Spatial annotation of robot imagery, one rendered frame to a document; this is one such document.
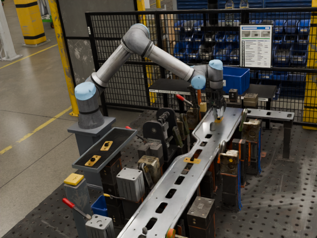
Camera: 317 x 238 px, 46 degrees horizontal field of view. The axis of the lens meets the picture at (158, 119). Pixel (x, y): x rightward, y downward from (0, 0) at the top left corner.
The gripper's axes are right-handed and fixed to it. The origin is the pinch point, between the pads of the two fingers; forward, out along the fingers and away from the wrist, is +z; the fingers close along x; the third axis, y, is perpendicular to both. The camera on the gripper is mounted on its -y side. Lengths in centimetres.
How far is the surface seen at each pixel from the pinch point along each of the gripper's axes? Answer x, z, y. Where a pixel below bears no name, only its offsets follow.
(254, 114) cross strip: 18.8, 2.5, -12.8
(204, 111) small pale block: -11.5, 0.9, -6.2
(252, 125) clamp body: 21.8, -1.0, 8.4
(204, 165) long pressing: 6.8, 2.0, 48.8
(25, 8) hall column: -596, 18, -468
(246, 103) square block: 10.9, 0.7, -23.3
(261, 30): 14, -38, -55
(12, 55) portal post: -575, 98, -374
